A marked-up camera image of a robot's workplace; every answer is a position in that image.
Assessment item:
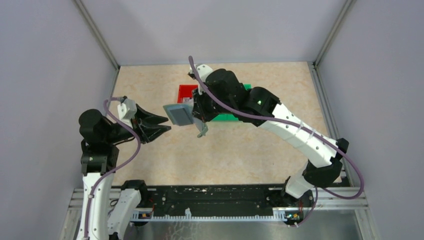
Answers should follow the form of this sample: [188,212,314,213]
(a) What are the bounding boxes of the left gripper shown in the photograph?
[104,102,172,144]

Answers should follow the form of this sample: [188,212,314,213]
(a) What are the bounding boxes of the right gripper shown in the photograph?
[191,84,235,124]

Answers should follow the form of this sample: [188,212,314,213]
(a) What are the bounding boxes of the sage green card holder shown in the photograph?
[163,103,209,138]

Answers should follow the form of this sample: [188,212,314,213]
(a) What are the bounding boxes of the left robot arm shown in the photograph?
[77,103,171,240]

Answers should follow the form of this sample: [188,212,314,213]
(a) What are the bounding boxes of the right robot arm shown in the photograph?
[188,64,349,206]

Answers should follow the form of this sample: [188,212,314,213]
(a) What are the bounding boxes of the middle green plastic bin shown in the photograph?
[211,84,253,123]

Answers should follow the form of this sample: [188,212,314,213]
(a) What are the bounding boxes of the red plastic bin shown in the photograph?
[177,84,198,104]

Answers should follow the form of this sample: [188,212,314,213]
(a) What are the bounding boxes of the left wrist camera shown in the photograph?
[117,98,137,121]

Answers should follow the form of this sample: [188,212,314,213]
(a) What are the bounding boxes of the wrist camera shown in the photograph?
[117,98,137,121]
[188,63,214,82]

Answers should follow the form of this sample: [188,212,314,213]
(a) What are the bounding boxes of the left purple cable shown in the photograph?
[82,96,142,240]

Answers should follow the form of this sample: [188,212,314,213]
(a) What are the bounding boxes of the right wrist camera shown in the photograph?
[188,63,214,82]

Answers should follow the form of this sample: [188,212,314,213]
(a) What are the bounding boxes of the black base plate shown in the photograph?
[133,184,314,221]

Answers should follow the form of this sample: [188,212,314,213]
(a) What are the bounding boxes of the aluminium frame rail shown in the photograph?
[68,186,369,212]

